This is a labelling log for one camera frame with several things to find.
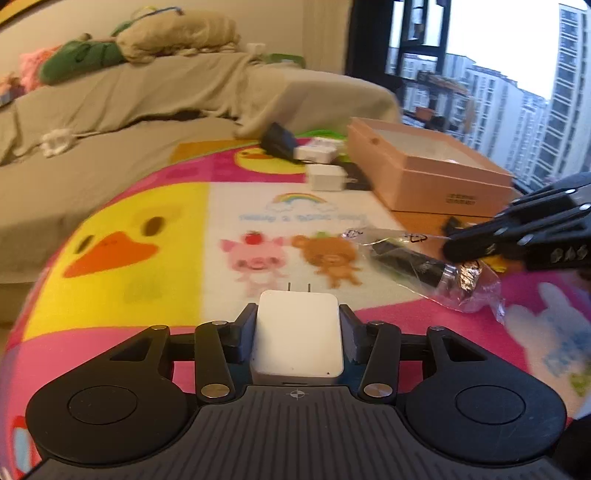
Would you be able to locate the colourful cartoon play mat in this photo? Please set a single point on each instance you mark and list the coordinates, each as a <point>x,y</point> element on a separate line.
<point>161,240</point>

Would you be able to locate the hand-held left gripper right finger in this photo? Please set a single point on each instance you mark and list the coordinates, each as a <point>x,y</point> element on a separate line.
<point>347,333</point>

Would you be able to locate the black window frame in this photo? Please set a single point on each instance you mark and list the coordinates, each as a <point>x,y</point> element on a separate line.
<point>367,41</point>

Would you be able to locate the sofa with beige cover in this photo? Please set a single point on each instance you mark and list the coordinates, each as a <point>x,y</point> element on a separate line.
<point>138,106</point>

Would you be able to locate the green box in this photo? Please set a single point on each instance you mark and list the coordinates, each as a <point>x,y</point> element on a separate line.
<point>284,58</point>

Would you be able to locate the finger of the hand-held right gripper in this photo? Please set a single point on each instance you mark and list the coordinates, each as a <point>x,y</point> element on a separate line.
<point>485,240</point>
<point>549,196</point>

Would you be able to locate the white flat charger box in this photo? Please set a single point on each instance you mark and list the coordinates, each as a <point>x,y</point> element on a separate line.
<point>318,150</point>

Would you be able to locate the green plush toy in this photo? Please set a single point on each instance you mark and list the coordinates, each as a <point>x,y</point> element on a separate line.
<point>78,57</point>

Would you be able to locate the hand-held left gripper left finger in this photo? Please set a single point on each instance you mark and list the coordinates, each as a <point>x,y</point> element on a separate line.
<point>246,333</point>

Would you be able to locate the beige crumpled pillow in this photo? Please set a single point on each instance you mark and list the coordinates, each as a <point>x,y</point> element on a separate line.
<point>180,37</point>

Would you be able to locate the black balcony shelf rack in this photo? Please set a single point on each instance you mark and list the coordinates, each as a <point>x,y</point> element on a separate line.
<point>418,55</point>

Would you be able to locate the pink plush toy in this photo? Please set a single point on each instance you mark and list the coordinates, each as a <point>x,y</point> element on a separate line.
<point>34,67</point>

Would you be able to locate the white plug adapter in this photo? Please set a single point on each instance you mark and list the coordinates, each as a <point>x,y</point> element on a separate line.
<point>325,177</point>

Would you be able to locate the white square charger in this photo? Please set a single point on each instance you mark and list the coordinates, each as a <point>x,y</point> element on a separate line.
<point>298,337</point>

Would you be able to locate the clear bag with black tube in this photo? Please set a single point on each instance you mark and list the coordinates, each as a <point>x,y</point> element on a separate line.
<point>415,263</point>

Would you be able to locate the white wall outlet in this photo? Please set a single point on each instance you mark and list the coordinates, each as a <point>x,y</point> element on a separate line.
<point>255,48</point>

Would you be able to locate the pink cardboard box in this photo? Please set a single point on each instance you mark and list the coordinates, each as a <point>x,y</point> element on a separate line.
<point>429,175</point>

